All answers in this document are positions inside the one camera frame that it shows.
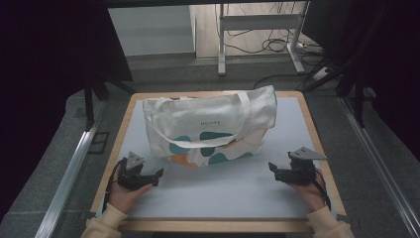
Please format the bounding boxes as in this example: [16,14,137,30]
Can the person's right hand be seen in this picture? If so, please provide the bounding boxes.
[284,168,329,213]

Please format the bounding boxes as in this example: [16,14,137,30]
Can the person's left hand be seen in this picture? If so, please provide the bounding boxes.
[108,180,154,214]

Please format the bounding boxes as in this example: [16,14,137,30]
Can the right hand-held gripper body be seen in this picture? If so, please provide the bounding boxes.
[274,146,328,185]

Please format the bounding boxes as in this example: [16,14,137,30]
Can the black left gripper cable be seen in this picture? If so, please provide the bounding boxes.
[101,157,128,213]

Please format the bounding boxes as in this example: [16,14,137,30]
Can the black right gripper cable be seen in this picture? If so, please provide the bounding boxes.
[312,168,332,210]

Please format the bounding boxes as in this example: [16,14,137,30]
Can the black floor cables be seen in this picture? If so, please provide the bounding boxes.
[214,2,326,90]

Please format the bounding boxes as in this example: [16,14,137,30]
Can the grey table mat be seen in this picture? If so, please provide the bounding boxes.
[95,96,338,220]

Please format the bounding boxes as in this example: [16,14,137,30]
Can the white power strip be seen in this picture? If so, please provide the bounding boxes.
[310,65,331,81]

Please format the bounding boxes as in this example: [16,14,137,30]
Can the dark curtain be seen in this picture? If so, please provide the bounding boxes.
[0,0,134,222]
[301,0,420,163]

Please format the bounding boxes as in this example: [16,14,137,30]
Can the black metal stand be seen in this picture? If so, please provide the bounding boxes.
[82,73,137,133]
[301,56,377,129]

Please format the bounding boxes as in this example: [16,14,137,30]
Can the aluminium rail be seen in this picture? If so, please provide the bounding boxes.
[34,98,108,238]
[338,95,420,238]

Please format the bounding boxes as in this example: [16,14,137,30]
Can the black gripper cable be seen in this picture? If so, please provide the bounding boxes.
[312,168,332,210]
[101,157,128,213]

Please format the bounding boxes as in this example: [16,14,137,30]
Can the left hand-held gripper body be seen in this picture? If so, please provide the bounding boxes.
[117,151,160,191]

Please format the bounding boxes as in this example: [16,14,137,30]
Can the white metal desk frame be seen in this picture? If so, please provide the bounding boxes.
[217,1,311,76]

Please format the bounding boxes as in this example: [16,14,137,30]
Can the white canvas tote bag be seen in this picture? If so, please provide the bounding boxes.
[142,84,277,168]

